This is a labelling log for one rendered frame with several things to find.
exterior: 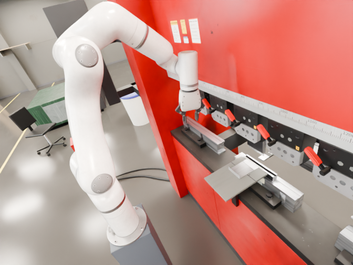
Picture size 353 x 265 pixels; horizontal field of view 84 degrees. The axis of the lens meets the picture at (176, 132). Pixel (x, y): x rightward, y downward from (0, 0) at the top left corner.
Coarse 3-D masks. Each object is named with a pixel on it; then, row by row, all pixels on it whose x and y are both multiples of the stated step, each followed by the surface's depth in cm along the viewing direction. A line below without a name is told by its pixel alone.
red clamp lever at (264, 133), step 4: (260, 124) 80; (260, 128) 79; (264, 128) 79; (260, 132) 79; (264, 132) 78; (264, 136) 78; (268, 136) 78; (268, 140) 78; (272, 140) 78; (276, 140) 78; (268, 144) 77; (272, 144) 77
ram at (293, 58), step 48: (192, 0) 88; (240, 0) 66; (288, 0) 53; (336, 0) 44; (192, 48) 105; (240, 48) 75; (288, 48) 58; (336, 48) 48; (288, 96) 65; (336, 96) 52; (336, 144) 58
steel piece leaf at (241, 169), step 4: (240, 164) 107; (244, 164) 106; (232, 168) 105; (236, 168) 105; (240, 168) 104; (244, 168) 103; (248, 168) 103; (232, 172) 103; (236, 172) 102; (240, 172) 102; (244, 172) 101; (248, 172) 101; (236, 176) 100; (240, 176) 100
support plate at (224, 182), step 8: (240, 160) 109; (224, 168) 107; (208, 176) 105; (216, 176) 103; (224, 176) 102; (232, 176) 101; (248, 176) 99; (256, 176) 98; (264, 176) 97; (216, 184) 99; (224, 184) 98; (232, 184) 97; (240, 184) 96; (248, 184) 95; (224, 192) 94; (232, 192) 93; (240, 192) 93
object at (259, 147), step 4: (248, 140) 101; (264, 140) 92; (248, 144) 102; (252, 144) 99; (256, 144) 96; (260, 144) 94; (264, 144) 93; (252, 148) 103; (256, 148) 98; (260, 148) 95; (264, 148) 94; (260, 152) 98; (264, 152) 96
